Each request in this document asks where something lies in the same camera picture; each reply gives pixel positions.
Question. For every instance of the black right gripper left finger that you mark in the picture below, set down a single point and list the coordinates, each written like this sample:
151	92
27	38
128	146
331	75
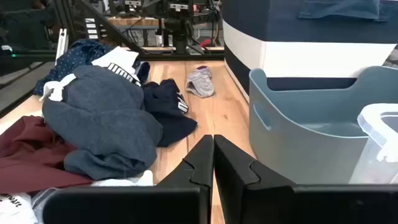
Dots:
186	193

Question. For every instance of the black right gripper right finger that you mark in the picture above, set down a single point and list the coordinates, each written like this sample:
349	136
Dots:
248	199

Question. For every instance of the white knit cloth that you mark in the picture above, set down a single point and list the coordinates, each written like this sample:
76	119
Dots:
124	183

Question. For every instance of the navy briefs lettered waistband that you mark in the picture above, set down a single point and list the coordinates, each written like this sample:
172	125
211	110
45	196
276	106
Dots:
164	99

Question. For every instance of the grey purple sock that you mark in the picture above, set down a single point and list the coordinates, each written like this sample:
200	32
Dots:
200	84

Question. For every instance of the maroon cloth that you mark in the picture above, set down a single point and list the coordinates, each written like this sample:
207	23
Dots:
28	155

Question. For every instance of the navy dotted shirt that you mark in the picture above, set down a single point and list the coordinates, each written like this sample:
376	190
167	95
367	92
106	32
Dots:
71	56

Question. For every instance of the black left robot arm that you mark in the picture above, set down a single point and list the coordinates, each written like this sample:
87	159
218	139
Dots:
179	37

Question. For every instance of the teal plastic basket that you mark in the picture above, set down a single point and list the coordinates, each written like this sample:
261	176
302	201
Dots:
295	149

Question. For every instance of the clear plastic container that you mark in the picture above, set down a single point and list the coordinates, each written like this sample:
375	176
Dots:
370	118

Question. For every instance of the white cloth black waistband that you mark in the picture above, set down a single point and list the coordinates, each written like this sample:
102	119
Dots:
118	57

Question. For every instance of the navy white striped fabric bin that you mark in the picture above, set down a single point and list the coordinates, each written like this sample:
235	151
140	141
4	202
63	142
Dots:
311	59

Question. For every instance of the white cloth black print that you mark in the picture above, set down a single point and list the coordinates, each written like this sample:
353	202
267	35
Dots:
12	211

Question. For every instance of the wooden background table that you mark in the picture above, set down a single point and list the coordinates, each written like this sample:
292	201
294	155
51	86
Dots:
133	21

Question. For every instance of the black aluminium frame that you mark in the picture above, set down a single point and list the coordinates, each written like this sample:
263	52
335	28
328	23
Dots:
102	28

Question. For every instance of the white metal bracket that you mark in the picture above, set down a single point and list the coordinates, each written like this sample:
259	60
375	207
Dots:
62	43

